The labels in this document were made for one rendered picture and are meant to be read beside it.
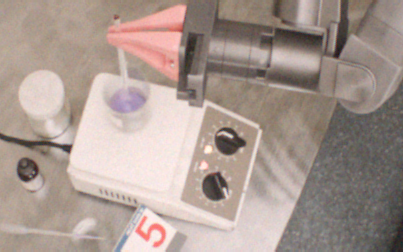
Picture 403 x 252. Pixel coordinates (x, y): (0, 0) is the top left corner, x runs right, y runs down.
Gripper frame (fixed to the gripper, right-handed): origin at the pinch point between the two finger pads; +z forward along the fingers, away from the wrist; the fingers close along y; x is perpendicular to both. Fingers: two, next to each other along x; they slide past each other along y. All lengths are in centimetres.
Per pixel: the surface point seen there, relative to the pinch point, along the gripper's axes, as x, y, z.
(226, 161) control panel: 22.6, 2.8, -11.5
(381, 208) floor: 102, -20, -43
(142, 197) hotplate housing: 20.9, 9.1, -3.1
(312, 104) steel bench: 27.1, -7.7, -20.8
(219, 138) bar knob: 21.0, 0.8, -10.4
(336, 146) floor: 102, -32, -31
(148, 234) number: 24.9, 12.3, -4.0
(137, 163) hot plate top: 18.4, 6.1, -2.2
